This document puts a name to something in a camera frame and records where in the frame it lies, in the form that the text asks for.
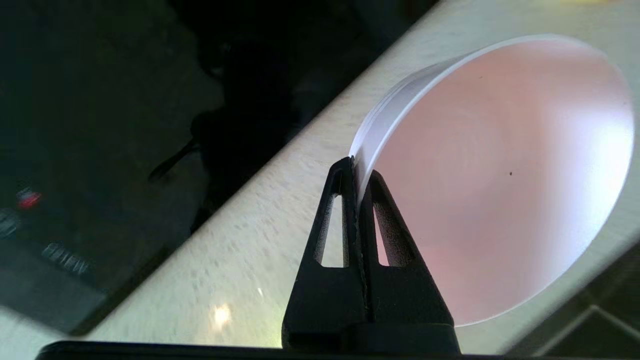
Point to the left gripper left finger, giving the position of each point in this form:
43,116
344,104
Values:
325,305

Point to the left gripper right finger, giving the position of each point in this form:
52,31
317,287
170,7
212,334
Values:
405,310

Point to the pink plastic bowl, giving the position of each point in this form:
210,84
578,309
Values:
500,175

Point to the stainless steel sink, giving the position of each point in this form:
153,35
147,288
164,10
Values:
585,320

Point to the black induction cooktop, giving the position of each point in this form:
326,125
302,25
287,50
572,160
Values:
100,150

